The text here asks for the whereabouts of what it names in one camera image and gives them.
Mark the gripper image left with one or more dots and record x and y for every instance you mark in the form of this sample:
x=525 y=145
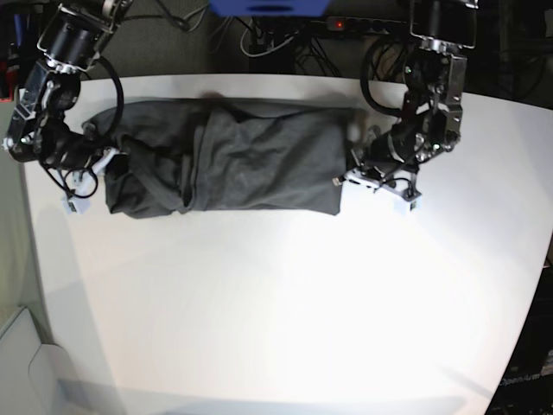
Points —
x=61 y=152

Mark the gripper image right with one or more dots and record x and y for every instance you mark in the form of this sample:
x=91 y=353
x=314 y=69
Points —
x=384 y=161

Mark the dark grey t-shirt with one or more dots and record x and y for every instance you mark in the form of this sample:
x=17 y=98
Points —
x=183 y=155

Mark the red clamp at table corner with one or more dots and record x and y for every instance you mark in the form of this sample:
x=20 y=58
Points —
x=9 y=73

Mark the black power strip red light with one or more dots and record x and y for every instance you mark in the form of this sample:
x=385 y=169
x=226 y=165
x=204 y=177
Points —
x=366 y=26

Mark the blue box at top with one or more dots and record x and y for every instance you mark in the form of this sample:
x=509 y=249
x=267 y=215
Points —
x=269 y=7

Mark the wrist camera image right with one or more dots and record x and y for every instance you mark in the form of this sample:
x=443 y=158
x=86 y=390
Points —
x=408 y=206

